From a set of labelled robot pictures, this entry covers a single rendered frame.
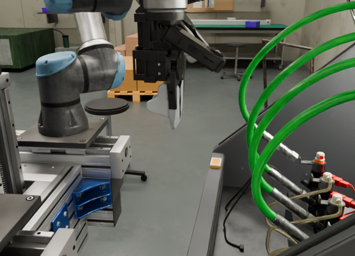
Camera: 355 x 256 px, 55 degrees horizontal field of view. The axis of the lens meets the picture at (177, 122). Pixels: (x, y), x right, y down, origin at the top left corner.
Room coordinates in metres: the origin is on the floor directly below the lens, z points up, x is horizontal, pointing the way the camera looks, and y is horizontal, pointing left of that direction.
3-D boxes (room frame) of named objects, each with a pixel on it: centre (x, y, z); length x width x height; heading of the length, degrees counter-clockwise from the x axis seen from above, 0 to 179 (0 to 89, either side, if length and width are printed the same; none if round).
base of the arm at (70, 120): (1.01, 0.36, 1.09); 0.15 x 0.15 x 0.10
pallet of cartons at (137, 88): (5.44, 0.59, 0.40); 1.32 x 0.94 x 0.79; 174
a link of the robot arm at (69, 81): (1.02, 0.35, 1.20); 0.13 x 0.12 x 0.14; 124
